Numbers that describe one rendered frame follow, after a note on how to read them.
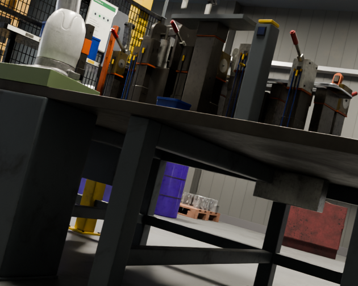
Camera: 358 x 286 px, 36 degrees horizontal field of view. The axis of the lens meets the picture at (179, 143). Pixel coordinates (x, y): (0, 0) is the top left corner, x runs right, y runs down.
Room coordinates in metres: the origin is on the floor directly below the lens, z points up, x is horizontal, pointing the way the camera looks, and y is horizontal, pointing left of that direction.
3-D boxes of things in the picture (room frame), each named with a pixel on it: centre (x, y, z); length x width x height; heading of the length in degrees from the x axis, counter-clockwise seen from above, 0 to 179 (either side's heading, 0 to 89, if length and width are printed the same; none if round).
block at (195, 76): (2.27, -0.02, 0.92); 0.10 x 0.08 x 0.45; 50
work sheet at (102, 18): (3.41, 0.66, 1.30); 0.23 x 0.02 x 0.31; 140
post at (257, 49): (2.11, -0.22, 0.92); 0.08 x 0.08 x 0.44; 50
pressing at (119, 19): (3.15, 0.49, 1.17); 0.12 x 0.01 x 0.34; 140
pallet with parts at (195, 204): (8.49, -0.21, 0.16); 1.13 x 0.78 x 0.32; 59
